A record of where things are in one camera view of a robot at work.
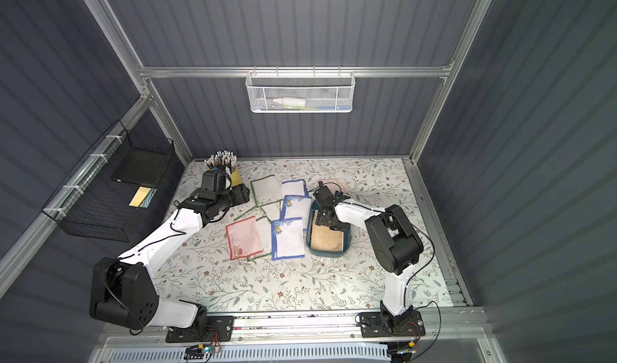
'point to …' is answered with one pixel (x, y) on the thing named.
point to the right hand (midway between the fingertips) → (328, 224)
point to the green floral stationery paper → (273, 210)
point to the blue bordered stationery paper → (294, 188)
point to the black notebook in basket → (140, 167)
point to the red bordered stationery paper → (243, 238)
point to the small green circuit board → (198, 352)
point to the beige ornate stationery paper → (324, 239)
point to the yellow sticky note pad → (142, 197)
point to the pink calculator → (337, 185)
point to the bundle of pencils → (222, 161)
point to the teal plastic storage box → (346, 245)
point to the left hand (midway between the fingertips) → (243, 191)
